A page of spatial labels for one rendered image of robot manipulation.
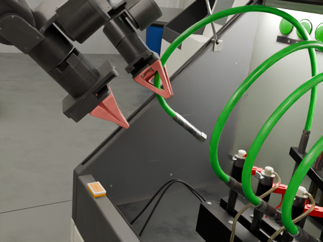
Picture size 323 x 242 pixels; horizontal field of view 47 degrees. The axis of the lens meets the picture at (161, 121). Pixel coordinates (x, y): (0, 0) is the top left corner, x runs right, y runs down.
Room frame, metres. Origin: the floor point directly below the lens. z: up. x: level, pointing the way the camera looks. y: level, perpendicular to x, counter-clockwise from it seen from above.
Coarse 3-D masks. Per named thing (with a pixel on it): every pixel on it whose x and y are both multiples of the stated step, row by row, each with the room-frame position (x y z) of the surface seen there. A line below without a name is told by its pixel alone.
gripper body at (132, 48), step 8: (128, 40) 0.79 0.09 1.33; (136, 40) 0.79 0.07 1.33; (120, 48) 0.79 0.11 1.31; (128, 48) 0.78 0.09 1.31; (136, 48) 0.78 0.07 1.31; (144, 48) 0.79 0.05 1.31; (128, 56) 0.78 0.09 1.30; (136, 56) 0.77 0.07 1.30; (144, 56) 0.75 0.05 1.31; (128, 64) 0.79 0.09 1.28; (136, 64) 0.76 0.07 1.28; (144, 64) 0.79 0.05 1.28; (128, 72) 0.75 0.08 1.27
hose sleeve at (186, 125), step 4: (176, 112) 0.79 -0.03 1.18; (176, 116) 0.78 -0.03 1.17; (180, 116) 0.78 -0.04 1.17; (176, 120) 0.78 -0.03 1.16; (180, 120) 0.78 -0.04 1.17; (184, 120) 0.79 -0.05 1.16; (180, 124) 0.78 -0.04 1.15; (184, 124) 0.78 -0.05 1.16; (188, 124) 0.79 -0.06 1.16; (184, 128) 0.79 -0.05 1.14; (188, 128) 0.78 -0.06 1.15; (192, 128) 0.79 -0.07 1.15; (196, 128) 0.79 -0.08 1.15; (192, 132) 0.79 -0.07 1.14; (196, 132) 0.79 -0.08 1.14; (200, 132) 0.79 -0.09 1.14; (196, 136) 0.79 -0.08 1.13
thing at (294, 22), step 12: (228, 12) 0.79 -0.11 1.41; (240, 12) 0.80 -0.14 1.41; (276, 12) 0.81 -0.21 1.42; (204, 24) 0.79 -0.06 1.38; (300, 24) 0.82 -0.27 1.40; (180, 36) 0.78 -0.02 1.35; (168, 48) 0.78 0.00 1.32; (312, 48) 0.83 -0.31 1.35; (312, 60) 0.83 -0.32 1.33; (156, 72) 0.77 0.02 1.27; (312, 72) 0.83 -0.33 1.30; (156, 84) 0.77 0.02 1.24; (156, 96) 0.78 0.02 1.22; (312, 96) 0.83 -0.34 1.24; (168, 108) 0.78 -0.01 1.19; (312, 108) 0.83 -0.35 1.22
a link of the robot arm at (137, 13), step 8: (104, 0) 0.81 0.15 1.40; (128, 0) 0.83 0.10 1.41; (136, 0) 0.83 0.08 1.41; (144, 0) 0.82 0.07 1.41; (152, 0) 0.82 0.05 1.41; (104, 8) 0.80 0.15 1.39; (112, 8) 0.80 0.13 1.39; (120, 8) 0.83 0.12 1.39; (128, 8) 0.82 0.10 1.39; (136, 8) 0.81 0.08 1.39; (144, 8) 0.81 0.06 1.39; (152, 8) 0.82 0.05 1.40; (112, 16) 0.83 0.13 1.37; (136, 16) 0.81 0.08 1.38; (144, 16) 0.81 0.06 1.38; (152, 16) 0.82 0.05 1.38; (160, 16) 0.84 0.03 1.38; (144, 24) 0.81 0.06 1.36
